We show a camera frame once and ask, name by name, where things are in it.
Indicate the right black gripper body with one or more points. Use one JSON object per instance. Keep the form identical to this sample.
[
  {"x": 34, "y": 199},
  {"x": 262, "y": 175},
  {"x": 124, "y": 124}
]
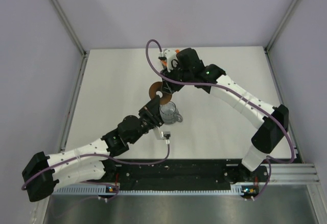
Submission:
[{"x": 178, "y": 75}]

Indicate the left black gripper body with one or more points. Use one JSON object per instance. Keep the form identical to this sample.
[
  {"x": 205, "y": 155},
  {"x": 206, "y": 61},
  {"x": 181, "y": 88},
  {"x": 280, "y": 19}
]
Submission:
[{"x": 149, "y": 118}]

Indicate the clear glass coffee server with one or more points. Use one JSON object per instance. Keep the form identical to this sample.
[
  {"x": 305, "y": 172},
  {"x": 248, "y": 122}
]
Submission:
[{"x": 170, "y": 114}]

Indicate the orange coffee filter box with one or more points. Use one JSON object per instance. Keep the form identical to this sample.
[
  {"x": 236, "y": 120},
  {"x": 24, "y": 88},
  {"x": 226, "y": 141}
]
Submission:
[{"x": 167, "y": 55}]

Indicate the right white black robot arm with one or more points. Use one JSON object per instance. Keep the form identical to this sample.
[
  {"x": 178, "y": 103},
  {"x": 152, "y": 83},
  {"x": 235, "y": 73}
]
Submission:
[{"x": 271, "y": 122}]

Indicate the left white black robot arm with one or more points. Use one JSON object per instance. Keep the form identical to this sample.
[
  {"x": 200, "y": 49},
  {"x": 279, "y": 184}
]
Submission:
[{"x": 76, "y": 157}]

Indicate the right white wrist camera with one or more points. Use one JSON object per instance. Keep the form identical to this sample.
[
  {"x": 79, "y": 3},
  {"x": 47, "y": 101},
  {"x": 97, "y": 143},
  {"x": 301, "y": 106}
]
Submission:
[{"x": 169, "y": 66}]

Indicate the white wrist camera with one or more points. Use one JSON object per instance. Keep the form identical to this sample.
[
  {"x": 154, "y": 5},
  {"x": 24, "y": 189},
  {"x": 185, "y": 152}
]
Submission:
[
  {"x": 169, "y": 66},
  {"x": 162, "y": 135}
]

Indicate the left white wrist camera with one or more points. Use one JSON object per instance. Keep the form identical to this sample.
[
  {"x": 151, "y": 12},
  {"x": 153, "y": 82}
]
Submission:
[{"x": 162, "y": 135}]

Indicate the grey slotted cable duct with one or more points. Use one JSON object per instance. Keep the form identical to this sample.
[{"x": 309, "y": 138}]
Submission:
[{"x": 88, "y": 189}]

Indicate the left aluminium frame post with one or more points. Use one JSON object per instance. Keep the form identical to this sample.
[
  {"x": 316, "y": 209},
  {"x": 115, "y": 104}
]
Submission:
[{"x": 67, "y": 26}]

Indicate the aluminium frame post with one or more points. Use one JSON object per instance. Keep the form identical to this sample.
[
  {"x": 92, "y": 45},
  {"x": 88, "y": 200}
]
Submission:
[
  {"x": 283, "y": 23},
  {"x": 67, "y": 26}
]

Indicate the aluminium front rail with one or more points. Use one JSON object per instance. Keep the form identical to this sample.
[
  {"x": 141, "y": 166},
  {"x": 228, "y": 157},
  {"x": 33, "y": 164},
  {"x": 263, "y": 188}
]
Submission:
[{"x": 277, "y": 173}]

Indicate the right aluminium frame post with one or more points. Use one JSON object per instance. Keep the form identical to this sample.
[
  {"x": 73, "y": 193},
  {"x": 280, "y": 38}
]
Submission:
[{"x": 283, "y": 23}]

